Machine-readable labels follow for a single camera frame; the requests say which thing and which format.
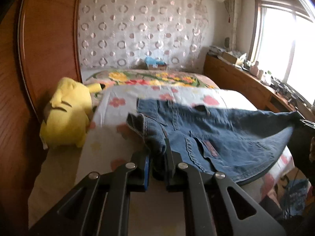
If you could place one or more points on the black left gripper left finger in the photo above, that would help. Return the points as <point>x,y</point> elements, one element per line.
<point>99,203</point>

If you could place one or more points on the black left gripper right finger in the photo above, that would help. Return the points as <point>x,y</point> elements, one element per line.
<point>214,204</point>

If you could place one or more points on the blue denim pants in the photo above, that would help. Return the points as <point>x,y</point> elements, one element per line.
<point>243,144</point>

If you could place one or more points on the white floral bed quilt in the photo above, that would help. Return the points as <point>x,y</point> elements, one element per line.
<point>110,143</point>

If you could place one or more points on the yellow plush toy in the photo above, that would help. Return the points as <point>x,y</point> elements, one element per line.
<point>66,115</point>

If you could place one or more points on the colourful flower blanket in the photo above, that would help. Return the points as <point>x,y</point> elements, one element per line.
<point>109,78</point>

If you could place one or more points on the wooden side cabinet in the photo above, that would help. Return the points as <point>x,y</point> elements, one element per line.
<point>262,97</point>

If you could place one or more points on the blue item on box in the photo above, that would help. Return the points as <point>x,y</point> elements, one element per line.
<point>155,64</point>

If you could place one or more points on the white circle pattern curtain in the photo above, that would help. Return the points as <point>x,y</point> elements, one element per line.
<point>123,33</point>

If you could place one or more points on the bright window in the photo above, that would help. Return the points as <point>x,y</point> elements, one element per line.
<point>283,44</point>

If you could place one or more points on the brown wooden wardrobe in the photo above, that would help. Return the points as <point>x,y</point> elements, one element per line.
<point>38,48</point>

